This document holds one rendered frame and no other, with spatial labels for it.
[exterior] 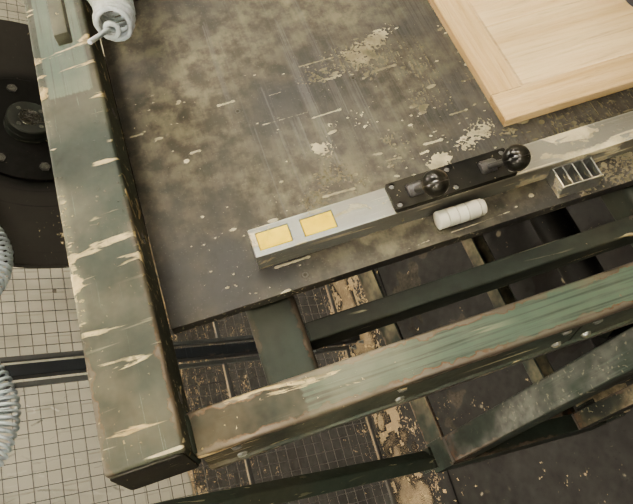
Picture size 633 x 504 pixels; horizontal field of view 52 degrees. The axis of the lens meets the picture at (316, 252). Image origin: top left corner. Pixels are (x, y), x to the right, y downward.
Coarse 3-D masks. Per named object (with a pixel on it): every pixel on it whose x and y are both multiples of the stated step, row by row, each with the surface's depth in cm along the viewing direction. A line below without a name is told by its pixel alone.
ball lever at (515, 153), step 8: (520, 144) 88; (504, 152) 88; (512, 152) 87; (520, 152) 87; (528, 152) 87; (488, 160) 98; (496, 160) 95; (504, 160) 88; (512, 160) 87; (520, 160) 87; (528, 160) 87; (480, 168) 98; (488, 168) 98; (496, 168) 98; (512, 168) 88; (520, 168) 88
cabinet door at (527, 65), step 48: (432, 0) 121; (480, 0) 120; (528, 0) 120; (576, 0) 119; (624, 0) 118; (480, 48) 114; (528, 48) 114; (576, 48) 114; (624, 48) 113; (528, 96) 109; (576, 96) 108
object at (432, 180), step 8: (424, 176) 87; (432, 176) 86; (440, 176) 86; (408, 184) 97; (416, 184) 97; (424, 184) 86; (432, 184) 86; (440, 184) 85; (448, 184) 86; (408, 192) 97; (416, 192) 97; (424, 192) 97; (432, 192) 86; (440, 192) 86
